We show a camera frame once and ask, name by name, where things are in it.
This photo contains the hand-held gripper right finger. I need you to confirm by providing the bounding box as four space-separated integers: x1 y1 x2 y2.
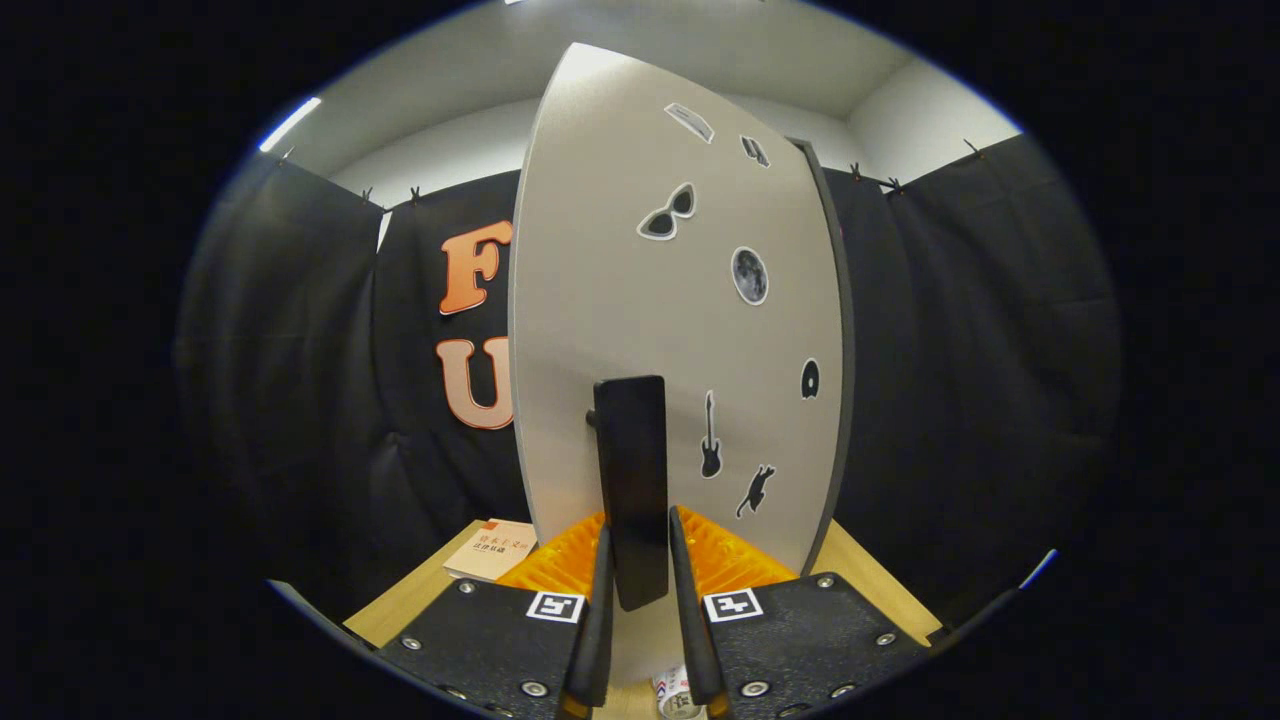
668 505 933 720

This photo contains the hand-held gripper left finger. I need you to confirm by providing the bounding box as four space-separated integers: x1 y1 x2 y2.
375 512 615 720

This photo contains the white canvas shoe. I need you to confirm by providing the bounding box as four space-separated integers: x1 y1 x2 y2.
652 665 706 720

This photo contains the beige book with orange print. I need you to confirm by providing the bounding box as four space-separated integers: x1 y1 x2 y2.
443 518 539 583

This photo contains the black backdrop cloth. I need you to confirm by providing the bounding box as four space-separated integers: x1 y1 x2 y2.
175 135 1126 641

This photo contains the narrow ceiling light strip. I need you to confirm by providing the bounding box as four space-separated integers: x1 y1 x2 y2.
258 96 324 153

